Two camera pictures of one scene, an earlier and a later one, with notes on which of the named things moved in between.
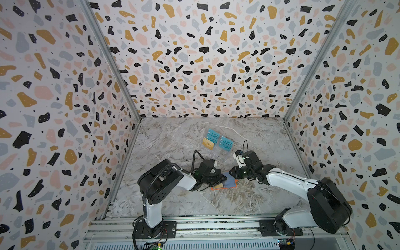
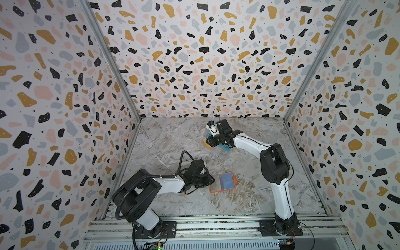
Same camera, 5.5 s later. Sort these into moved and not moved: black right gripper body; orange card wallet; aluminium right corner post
Moved: black right gripper body
Not moved: orange card wallet; aluminium right corner post
